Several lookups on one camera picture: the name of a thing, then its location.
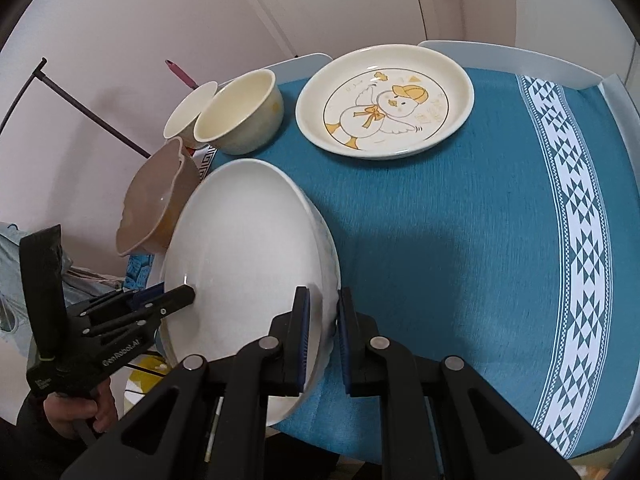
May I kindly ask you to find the grey blue plastic bag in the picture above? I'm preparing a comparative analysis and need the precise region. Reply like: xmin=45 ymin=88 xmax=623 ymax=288
xmin=0 ymin=221 xmax=32 ymax=332

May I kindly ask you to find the small cream bowl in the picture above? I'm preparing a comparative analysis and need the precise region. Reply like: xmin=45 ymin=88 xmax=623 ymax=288
xmin=163 ymin=81 xmax=218 ymax=150

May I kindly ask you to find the brown plate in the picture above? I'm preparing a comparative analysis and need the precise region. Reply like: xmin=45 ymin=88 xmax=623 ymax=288
xmin=116 ymin=137 xmax=202 ymax=257

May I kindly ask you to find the pink handled tool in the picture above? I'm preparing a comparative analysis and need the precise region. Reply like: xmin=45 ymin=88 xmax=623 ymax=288
xmin=165 ymin=59 xmax=199 ymax=92

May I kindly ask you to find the person's left hand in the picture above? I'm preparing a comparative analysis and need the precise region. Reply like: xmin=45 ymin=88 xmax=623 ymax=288
xmin=42 ymin=377 xmax=120 ymax=438

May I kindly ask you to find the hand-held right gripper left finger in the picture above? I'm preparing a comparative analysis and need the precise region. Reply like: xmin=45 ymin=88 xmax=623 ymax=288
xmin=60 ymin=286 xmax=313 ymax=480

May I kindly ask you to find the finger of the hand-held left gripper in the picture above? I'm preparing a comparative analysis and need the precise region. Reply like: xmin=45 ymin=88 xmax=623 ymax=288
xmin=75 ymin=284 xmax=165 ymax=313
xmin=67 ymin=285 xmax=196 ymax=341

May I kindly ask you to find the cream duck print plate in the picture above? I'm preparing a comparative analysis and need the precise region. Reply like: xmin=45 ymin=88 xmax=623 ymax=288
xmin=295 ymin=45 xmax=475 ymax=160

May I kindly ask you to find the black metal rack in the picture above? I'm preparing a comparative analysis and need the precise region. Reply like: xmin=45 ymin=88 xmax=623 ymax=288
xmin=0 ymin=57 xmax=152 ymax=159

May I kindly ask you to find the white door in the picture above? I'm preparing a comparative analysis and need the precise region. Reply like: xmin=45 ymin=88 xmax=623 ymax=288
xmin=215 ymin=0 xmax=517 ymax=57

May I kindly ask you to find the large white bowl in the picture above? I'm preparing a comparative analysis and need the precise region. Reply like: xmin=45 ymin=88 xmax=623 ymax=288
xmin=159 ymin=158 xmax=342 ymax=426

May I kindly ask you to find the blue patterned tablecloth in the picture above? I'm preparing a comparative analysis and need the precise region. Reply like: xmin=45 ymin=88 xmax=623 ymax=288
xmin=125 ymin=52 xmax=636 ymax=461

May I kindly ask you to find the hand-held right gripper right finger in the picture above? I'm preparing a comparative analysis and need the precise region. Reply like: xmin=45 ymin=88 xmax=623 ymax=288
xmin=336 ymin=287 xmax=598 ymax=480

